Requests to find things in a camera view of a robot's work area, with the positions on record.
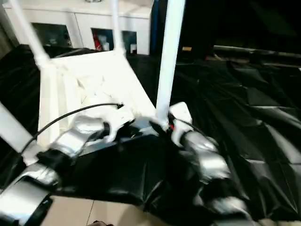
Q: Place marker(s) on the white plastic table top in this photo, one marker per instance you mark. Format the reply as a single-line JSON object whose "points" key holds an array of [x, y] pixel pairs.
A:
{"points": [[94, 82]]}

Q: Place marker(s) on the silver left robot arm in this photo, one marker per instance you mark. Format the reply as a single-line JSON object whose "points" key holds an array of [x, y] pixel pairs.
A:
{"points": [[75, 134]]}

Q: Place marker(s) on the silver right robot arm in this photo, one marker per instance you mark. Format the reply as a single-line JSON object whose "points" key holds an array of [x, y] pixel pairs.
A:
{"points": [[207, 153]]}

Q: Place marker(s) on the black work mat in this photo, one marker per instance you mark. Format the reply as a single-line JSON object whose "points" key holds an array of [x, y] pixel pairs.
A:
{"points": [[235, 106]]}

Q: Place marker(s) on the gold piano label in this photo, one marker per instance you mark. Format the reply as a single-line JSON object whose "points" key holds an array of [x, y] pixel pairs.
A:
{"points": [[187, 49]]}

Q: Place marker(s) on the black robot foot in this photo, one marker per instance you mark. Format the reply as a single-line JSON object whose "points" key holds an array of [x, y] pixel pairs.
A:
{"points": [[98, 223]]}

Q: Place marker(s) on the white glass-door cabinet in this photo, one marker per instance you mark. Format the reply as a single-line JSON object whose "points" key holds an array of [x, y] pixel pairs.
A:
{"points": [[82, 16]]}

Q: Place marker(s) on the black piano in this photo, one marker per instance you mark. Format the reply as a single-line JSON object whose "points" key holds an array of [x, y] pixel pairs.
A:
{"points": [[247, 21]]}

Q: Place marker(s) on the grey curtain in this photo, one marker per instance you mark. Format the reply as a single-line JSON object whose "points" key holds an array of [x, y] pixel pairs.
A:
{"points": [[5, 40]]}

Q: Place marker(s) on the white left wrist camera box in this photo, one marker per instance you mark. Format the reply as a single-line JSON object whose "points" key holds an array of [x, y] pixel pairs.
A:
{"points": [[117, 120]]}

